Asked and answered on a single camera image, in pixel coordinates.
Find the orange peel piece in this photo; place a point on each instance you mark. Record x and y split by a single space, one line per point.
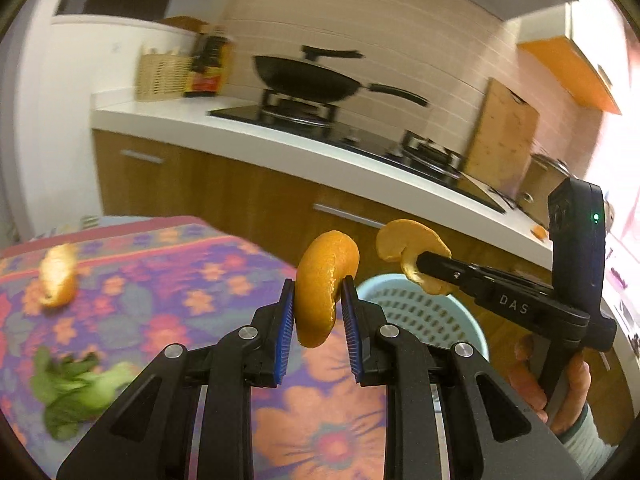
403 241
58 276
327 261

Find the steel pot with lid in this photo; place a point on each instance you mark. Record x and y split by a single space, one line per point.
544 174

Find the floral tablecloth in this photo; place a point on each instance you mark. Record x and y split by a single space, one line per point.
145 284

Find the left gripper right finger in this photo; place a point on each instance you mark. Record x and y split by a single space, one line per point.
446 406

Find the woven beige basket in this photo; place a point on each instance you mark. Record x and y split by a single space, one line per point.
161 76

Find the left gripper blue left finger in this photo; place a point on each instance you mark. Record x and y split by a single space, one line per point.
147 432

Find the light blue trash basket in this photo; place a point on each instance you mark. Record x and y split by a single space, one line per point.
437 320

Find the black gas stove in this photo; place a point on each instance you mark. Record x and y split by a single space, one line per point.
415 154

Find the white countertop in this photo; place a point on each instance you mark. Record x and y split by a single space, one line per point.
186 123

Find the green vegetable leaf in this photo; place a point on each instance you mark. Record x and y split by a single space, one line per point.
73 391

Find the wooden kitchen cabinet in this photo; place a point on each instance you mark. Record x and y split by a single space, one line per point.
276 212

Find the wooden cutting board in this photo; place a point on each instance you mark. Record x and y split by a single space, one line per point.
499 151

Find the black wok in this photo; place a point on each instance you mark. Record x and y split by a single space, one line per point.
306 79

